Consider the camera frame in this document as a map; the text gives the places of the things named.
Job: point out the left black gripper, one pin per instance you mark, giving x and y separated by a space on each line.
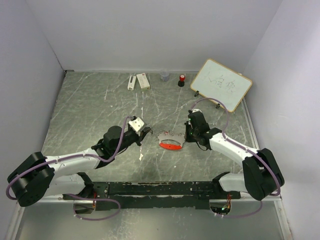
143 133

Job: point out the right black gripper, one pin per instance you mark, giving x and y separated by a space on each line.
188 138

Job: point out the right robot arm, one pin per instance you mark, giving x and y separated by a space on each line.
261 175

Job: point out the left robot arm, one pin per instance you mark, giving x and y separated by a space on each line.
41 176

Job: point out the white stapler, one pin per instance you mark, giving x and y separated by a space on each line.
131 83

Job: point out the red black stamp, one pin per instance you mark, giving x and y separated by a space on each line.
181 82

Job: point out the white staples box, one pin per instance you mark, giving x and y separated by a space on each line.
143 81

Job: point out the clear paperclip jar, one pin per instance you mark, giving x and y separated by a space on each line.
164 74

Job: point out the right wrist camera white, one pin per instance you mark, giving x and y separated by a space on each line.
195 110

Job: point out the small whiteboard wood frame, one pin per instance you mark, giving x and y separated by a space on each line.
219 82

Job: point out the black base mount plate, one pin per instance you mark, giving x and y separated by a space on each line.
170 194

